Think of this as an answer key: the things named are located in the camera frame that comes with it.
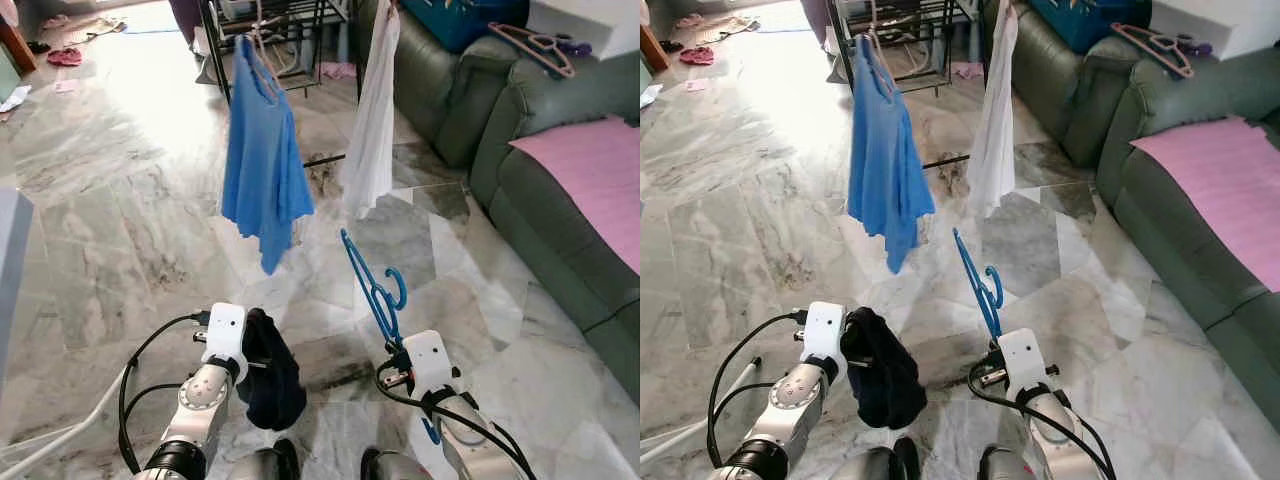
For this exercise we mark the blue plastic hanger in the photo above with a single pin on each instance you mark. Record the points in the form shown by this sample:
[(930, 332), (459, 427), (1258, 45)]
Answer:
[(975, 280), (367, 285)]

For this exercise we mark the dark navy garment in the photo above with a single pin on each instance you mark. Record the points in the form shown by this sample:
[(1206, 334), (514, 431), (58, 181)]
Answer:
[(885, 390), (275, 390)]

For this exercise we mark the pink plastic hanger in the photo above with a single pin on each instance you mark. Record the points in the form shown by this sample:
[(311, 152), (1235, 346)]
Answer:
[(531, 50), (1150, 48)]

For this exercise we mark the robot right leg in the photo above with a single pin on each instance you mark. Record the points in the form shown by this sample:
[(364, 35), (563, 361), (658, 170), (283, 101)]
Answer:
[(395, 468), (1010, 468)]

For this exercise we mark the robot leg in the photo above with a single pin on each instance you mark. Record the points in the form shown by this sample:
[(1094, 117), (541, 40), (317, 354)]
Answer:
[(262, 465), (1010, 468), (395, 468), (870, 465)]

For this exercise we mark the robot left leg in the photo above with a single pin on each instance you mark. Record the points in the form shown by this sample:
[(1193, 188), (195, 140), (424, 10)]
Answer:
[(870, 465), (262, 465)]

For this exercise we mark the green leather sofa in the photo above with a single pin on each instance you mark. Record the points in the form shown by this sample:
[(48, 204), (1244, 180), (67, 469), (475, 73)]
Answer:
[(540, 220), (1180, 330)]

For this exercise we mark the blue t-shirt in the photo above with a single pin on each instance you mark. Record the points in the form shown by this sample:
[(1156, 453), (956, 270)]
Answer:
[(890, 160), (265, 160)]

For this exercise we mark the white shirt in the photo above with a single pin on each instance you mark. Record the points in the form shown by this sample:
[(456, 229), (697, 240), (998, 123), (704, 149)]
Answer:
[(993, 130), (372, 130)]

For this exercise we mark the pink mat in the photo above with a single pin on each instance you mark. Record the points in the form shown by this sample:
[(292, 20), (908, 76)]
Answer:
[(590, 180), (1220, 190)]

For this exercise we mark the light pink cloth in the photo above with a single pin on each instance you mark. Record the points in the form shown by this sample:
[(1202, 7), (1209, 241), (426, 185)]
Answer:
[(967, 71), (338, 71)]

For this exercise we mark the black metal drying rack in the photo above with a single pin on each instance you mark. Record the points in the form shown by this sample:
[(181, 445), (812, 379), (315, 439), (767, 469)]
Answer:
[(838, 40), (212, 40)]

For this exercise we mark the small purple object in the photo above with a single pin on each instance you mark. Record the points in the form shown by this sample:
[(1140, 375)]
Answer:
[(1195, 46), (575, 46)]

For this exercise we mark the white paper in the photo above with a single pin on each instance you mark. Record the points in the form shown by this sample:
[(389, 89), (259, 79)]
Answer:
[(14, 98), (648, 97)]

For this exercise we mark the white box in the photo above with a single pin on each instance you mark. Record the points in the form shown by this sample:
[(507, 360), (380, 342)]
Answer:
[(590, 25), (1215, 25)]

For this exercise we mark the pink paper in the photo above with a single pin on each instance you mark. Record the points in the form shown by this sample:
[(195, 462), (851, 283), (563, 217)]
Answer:
[(697, 86), (66, 86)]

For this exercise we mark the dark pink crumpled cloth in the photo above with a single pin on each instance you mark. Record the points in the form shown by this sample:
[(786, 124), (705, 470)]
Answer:
[(65, 56), (697, 56)]

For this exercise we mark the beige cloth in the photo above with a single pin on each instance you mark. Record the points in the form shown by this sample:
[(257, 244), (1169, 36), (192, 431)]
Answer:
[(725, 28), (95, 28)]

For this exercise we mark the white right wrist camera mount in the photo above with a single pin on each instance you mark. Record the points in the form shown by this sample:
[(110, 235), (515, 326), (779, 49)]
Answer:
[(1025, 358), (430, 360)]

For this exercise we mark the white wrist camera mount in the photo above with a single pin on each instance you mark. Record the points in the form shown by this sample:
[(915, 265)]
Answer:
[(430, 360), (226, 335), (825, 335), (1025, 358)]

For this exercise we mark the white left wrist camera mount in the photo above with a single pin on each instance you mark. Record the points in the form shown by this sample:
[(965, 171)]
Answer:
[(825, 335), (226, 335)]

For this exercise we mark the brown wooden post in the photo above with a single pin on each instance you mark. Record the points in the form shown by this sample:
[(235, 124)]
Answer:
[(18, 50), (655, 50)]

